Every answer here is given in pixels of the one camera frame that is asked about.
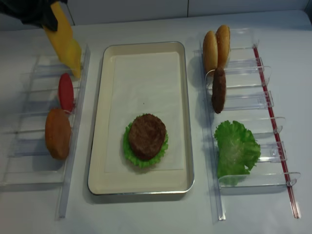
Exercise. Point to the green lettuce leaf in rack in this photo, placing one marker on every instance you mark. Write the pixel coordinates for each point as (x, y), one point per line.
(238, 149)

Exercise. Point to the clear acrylic rack right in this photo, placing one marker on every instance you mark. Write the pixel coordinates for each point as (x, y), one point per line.
(249, 106)

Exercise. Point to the cream metal baking tray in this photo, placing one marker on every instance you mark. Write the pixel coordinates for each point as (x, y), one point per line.
(137, 180)

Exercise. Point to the tan bun half rear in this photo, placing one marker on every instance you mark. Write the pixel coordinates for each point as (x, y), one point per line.
(223, 45)

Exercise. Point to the black gloved hand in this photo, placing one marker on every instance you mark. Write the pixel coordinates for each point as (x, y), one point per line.
(33, 12)

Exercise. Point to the red tomato slice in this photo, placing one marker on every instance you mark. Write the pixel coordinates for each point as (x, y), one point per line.
(66, 92)

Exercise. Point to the brown meat patty upright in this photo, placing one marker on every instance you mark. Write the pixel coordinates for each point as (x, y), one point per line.
(219, 90)

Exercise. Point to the yellow cheese slice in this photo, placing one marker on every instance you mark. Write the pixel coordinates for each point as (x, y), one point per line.
(66, 47)

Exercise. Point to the clear acrylic rack left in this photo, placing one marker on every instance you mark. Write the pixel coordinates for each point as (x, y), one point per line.
(25, 161)

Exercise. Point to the clear acrylic rack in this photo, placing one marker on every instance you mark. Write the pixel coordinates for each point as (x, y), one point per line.
(249, 106)
(25, 161)

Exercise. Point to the green lettuce under patty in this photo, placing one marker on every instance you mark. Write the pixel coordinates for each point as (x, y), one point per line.
(129, 154)

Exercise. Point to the white parchment paper sheet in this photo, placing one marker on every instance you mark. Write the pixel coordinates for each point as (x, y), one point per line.
(146, 83)

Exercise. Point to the tan bun half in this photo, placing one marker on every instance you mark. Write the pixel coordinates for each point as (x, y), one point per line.
(223, 45)
(210, 51)

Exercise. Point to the tan bun half front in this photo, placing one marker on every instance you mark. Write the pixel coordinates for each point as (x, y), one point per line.
(210, 51)

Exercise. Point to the brown meat patty on lettuce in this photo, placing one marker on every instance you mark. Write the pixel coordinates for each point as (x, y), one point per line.
(146, 136)

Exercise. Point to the brown bun half left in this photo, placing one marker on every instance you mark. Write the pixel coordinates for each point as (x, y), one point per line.
(57, 134)

